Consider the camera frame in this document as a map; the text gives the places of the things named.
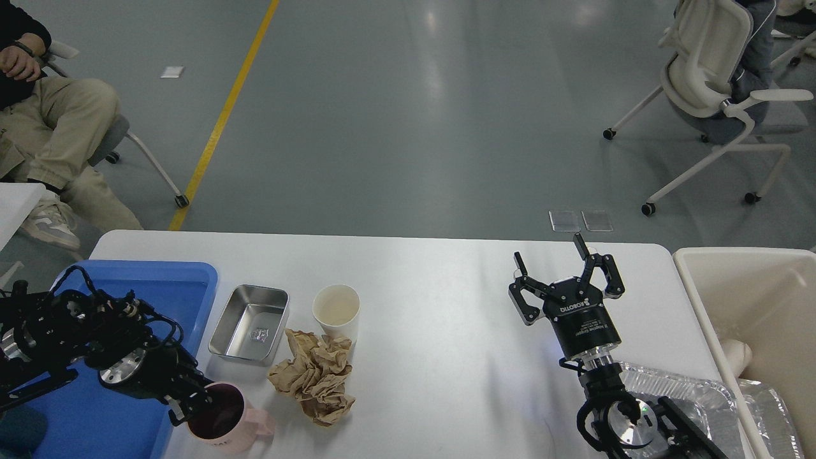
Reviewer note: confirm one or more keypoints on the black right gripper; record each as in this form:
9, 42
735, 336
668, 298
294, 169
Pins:
574, 306

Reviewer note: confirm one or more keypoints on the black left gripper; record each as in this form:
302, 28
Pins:
161, 374

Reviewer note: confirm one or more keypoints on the pink mug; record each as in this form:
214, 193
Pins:
230, 423

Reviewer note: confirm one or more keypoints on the stainless steel rectangular tin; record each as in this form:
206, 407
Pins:
251, 326

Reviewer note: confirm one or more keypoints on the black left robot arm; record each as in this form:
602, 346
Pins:
44, 334

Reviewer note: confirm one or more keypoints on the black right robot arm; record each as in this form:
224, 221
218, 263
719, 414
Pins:
611, 420

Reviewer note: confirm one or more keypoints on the blue plastic tray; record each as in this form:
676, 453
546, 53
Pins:
83, 419

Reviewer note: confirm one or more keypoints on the crumpled brown paper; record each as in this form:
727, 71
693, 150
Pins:
315, 376

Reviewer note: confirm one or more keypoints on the aluminium foil tray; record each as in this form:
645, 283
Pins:
713, 407

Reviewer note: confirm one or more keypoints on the white paper cup in bin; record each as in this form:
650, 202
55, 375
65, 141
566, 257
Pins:
737, 354

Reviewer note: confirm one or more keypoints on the beige plastic bin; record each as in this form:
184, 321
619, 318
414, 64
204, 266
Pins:
763, 297

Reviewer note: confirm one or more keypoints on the white side table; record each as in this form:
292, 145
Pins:
17, 201

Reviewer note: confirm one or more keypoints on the white office chair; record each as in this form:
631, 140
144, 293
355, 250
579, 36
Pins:
708, 39

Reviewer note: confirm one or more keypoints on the seated person in blue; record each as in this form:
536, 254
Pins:
754, 72

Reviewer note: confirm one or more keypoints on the seated person in khaki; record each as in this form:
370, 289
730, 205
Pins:
51, 126

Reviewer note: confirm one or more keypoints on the grey office chair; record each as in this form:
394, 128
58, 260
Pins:
118, 131

